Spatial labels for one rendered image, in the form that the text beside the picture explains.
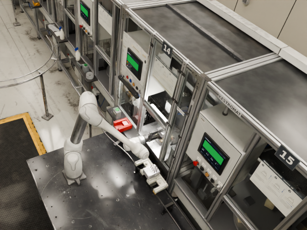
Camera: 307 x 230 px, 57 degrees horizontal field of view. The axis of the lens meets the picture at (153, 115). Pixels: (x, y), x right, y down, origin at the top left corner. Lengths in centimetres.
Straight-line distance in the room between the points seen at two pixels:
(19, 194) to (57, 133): 99
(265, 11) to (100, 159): 426
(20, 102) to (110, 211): 258
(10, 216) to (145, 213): 154
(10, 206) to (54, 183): 87
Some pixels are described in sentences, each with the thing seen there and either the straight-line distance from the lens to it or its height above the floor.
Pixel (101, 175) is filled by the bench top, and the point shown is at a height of 68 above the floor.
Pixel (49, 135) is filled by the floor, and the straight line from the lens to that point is 417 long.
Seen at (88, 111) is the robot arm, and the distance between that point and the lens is 229.
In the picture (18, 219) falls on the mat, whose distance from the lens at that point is 353.
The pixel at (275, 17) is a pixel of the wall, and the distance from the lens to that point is 588.
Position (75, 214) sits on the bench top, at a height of 68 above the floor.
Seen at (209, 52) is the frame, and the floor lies 201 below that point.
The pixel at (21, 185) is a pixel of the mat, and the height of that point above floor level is 1.
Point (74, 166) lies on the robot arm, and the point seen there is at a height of 90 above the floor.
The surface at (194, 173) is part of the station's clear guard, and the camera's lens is 239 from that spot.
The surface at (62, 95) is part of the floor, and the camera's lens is 476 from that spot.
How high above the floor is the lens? 309
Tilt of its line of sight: 43 degrees down
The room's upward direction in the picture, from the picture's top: 11 degrees clockwise
